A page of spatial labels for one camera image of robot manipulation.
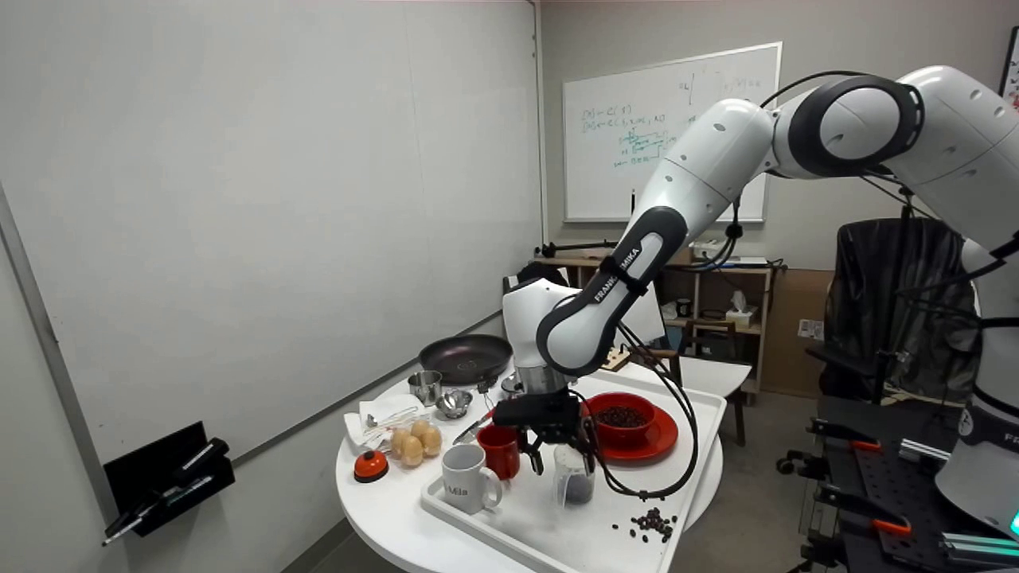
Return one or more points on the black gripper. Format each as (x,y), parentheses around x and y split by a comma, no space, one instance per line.
(553,418)

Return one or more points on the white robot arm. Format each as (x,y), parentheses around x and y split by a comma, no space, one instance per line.
(937,132)

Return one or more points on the red bowl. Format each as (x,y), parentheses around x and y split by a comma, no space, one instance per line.
(618,418)

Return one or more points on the small steel bowl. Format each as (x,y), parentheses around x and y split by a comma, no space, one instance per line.
(454,404)

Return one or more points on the red mug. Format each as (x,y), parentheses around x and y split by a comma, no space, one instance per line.
(501,450)

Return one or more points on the white serving tray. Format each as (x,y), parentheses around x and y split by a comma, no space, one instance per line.
(538,529)

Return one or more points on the white mug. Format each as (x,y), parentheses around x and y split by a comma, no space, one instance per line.
(465,477)

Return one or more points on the red plate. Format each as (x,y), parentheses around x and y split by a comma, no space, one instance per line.
(654,446)

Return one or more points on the spilled coffee beans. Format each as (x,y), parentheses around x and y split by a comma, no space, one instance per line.
(648,524)

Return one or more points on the black frying pan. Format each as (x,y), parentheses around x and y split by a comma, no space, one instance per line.
(465,358)

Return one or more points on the bag of eggs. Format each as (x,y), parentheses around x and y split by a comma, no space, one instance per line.
(415,439)

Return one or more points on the orange round toy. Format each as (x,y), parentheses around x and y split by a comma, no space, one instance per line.
(371,464)

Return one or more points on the white napkin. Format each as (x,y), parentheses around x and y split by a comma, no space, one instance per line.
(378,418)

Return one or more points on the wooden shelf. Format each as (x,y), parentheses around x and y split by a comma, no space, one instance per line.
(709,313)

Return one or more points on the whiteboard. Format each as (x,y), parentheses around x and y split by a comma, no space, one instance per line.
(617,128)

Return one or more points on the black office chair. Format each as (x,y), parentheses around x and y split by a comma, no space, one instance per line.
(897,313)

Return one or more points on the black wall bracket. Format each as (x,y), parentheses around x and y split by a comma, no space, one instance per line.
(167,477)

